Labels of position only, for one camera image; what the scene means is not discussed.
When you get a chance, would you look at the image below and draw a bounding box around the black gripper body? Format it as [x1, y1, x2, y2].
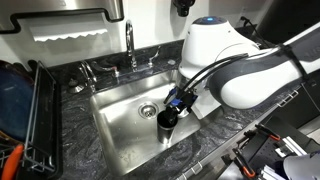
[163, 84, 199, 118]

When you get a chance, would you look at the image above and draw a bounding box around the silver metal cup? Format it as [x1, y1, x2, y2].
[156, 109, 179, 145]

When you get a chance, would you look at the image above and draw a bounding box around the chrome lever faucet handle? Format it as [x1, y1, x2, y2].
[90, 60, 120, 78]
[147, 45, 162, 69]

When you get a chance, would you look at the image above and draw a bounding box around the chrome sink faucet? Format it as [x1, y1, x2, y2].
[125, 19, 138, 73]

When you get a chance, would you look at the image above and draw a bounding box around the small chrome side faucet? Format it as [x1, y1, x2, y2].
[78, 60, 98, 94]

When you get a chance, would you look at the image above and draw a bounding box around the round metal sink drain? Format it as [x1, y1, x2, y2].
[138, 101, 159, 120]

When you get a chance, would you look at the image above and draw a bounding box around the stainless steel sink basin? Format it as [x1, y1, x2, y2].
[89, 68, 224, 178]

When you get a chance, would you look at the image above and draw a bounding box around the black orange bar clamp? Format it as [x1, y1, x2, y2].
[244, 123, 282, 143]
[232, 147, 257, 179]

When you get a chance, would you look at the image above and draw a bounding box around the round chrome counter cap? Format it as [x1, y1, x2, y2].
[67, 78, 85, 94]

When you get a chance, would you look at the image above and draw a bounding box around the steel paper towel dispenser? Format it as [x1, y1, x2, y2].
[0, 0, 125, 43]

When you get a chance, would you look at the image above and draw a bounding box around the dark blue plate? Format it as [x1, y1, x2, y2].
[0, 59, 34, 143]

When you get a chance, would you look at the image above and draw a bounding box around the silver cabinet pull handle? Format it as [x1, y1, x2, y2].
[277, 89, 299, 108]
[176, 162, 204, 180]

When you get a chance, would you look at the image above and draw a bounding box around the black power plug cable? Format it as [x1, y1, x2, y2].
[240, 15, 264, 46]

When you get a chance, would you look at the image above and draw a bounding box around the black wire dish rack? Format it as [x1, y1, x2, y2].
[19, 59, 64, 179]

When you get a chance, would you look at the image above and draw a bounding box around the orange utensil handle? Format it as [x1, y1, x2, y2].
[0, 143, 25, 180]

